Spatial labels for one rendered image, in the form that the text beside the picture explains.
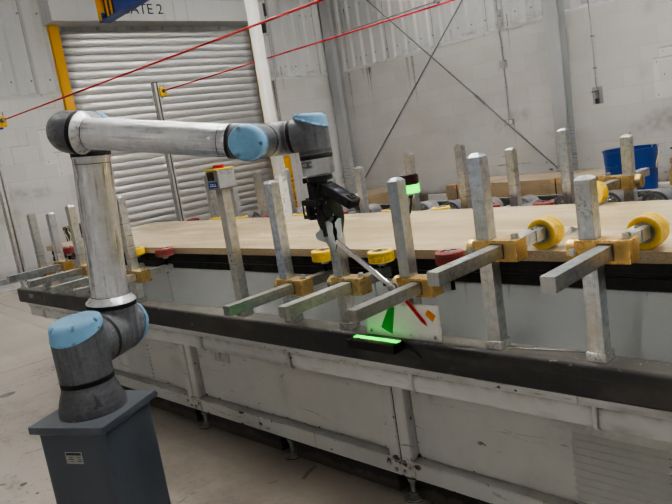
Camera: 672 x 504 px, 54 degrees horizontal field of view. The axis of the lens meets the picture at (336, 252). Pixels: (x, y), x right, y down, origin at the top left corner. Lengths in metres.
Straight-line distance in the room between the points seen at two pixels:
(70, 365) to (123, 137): 0.64
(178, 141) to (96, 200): 0.41
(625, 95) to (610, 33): 0.80
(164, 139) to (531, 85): 8.41
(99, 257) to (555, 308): 1.30
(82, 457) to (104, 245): 0.60
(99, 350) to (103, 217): 0.39
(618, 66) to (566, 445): 7.64
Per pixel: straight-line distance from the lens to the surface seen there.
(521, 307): 1.83
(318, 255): 2.12
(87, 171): 2.03
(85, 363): 1.96
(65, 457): 2.05
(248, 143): 1.64
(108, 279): 2.07
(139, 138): 1.79
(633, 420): 1.59
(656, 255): 1.63
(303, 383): 2.60
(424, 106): 11.01
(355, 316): 1.53
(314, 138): 1.74
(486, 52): 10.26
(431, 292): 1.69
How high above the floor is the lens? 1.25
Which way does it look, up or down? 10 degrees down
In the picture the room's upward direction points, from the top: 9 degrees counter-clockwise
